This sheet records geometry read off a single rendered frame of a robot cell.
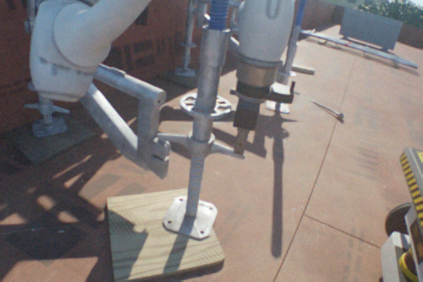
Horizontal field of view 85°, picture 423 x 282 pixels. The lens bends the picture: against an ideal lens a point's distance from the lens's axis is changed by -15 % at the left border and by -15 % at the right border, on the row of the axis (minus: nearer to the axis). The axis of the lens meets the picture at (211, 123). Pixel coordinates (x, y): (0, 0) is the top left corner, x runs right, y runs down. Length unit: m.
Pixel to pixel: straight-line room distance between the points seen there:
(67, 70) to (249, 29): 0.33
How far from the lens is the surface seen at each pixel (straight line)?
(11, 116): 1.38
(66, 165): 1.13
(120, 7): 0.37
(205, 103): 0.62
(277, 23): 0.53
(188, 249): 0.81
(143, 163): 0.85
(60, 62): 0.44
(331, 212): 1.09
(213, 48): 0.57
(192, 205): 0.82
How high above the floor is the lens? 0.69
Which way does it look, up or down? 29 degrees down
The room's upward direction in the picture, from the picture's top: 9 degrees clockwise
